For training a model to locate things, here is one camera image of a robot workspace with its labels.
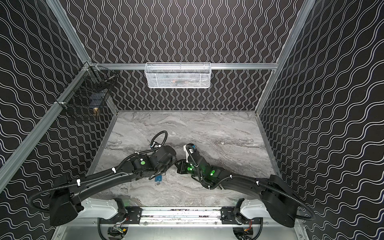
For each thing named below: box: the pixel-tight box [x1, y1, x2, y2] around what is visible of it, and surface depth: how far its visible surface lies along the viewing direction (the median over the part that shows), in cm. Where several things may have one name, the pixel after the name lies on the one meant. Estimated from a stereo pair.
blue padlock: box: [154, 175, 162, 182], surface depth 87 cm
